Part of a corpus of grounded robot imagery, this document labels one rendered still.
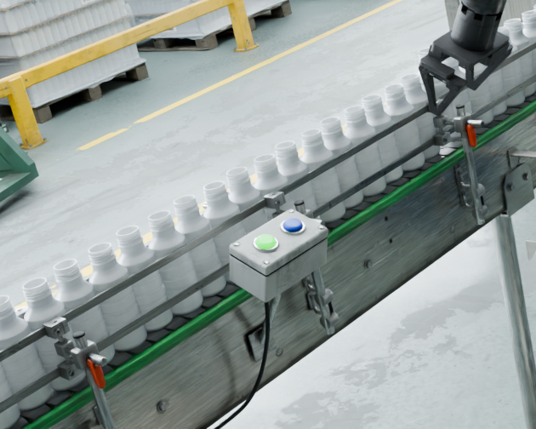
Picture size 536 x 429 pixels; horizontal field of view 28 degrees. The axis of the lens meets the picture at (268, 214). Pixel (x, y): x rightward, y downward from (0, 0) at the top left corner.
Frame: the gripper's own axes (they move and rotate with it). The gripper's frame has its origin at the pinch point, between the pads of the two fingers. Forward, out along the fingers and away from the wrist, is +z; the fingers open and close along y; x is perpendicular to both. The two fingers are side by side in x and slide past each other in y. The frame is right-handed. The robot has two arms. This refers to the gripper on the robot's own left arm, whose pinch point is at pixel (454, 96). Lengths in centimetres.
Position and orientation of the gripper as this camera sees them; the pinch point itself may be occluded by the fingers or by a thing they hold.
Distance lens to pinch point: 151.6
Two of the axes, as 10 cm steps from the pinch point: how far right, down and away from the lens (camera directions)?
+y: -6.3, 4.4, -6.4
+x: 7.6, 4.9, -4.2
